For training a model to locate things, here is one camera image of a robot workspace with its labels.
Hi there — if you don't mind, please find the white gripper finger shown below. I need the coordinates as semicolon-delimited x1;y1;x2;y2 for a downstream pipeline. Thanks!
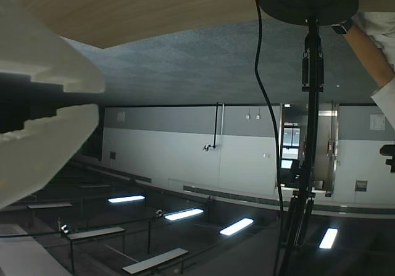
0;0;106;94
0;102;100;211

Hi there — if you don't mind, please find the lit rectangular ceiling light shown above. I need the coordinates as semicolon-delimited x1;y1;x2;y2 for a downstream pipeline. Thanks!
107;194;145;204
218;217;256;236
163;207;204;222
317;227;339;250

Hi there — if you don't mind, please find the black round stand base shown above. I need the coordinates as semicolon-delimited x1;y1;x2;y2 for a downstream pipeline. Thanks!
254;0;360;27

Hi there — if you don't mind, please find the metal framed doorway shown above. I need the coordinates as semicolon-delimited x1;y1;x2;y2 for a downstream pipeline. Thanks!
279;101;340;198

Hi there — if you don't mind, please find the dark wristwatch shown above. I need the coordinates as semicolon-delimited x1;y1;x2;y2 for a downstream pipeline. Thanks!
331;18;355;36

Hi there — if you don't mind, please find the person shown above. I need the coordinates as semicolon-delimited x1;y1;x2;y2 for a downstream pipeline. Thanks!
353;10;395;119

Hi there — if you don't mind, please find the black chair part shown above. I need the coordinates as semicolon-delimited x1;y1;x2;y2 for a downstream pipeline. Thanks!
378;144;395;174

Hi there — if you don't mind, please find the black wall pipe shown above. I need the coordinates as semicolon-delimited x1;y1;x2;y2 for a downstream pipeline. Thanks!
202;101;225;152

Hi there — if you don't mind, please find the black stand cable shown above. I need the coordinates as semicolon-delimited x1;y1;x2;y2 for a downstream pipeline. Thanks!
254;0;286;276

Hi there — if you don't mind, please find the black camera stand pole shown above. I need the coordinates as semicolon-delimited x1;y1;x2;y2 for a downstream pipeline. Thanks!
274;16;325;276

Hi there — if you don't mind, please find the white wall notice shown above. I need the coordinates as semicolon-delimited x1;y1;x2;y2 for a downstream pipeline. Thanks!
369;113;386;131

